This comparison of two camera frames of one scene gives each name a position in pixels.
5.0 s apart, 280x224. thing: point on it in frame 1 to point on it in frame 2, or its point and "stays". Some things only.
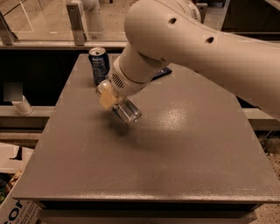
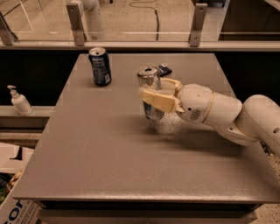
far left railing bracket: [6, 33] stays
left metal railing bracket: [76, 24] stays
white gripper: [122, 82] to [194, 102]
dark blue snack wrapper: [163, 73] stays
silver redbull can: [128, 110] to [149, 76]
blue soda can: [100, 64] stays
